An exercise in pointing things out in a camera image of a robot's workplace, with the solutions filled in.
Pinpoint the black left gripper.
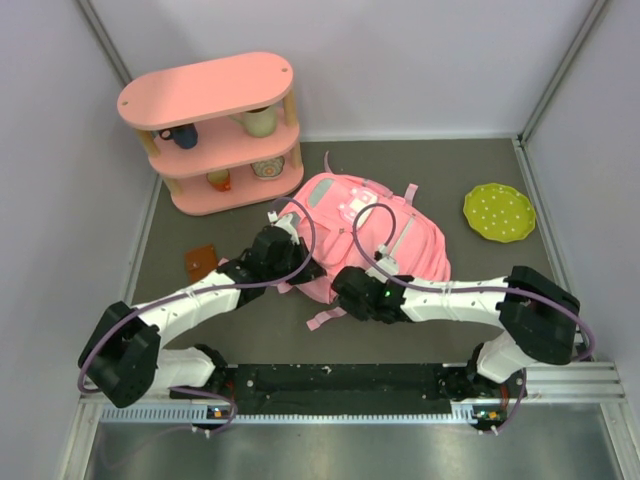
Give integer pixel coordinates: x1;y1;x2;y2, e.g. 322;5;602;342
264;236;325;285

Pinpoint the pink student backpack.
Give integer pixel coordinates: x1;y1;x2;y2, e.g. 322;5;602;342
282;155;451;304

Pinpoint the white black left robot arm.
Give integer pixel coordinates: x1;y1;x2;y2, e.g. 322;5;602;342
78;222;317;408

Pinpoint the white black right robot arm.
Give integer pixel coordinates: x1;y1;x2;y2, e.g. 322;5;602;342
331;266;580;400

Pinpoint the brown leather wallet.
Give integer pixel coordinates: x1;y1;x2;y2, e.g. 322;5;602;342
184;244;218;283

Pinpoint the patterned ceramic bowl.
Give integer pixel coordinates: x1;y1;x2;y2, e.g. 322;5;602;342
251;156;285;180

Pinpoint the orange cup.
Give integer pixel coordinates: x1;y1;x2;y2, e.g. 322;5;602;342
206;169;231;192

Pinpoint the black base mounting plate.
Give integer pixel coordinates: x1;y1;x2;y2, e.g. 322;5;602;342
169;362;526;414

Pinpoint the pink three-tier wooden shelf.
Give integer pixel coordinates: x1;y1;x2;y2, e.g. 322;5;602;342
117;52;304;216

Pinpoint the pale green mug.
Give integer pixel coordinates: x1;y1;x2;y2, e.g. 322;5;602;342
229;106;278;138

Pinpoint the dark blue mug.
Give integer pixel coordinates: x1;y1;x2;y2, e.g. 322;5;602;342
159;123;198;150

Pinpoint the green polka dot plate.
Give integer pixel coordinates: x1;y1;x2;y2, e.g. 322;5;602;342
463;183;537;244

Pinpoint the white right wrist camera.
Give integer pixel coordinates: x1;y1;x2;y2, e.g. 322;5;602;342
366;244;399;282

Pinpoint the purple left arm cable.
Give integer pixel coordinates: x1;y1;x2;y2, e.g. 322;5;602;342
77;197;317;396

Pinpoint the grey slotted cable duct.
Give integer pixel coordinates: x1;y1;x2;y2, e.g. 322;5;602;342
100;401;497;426

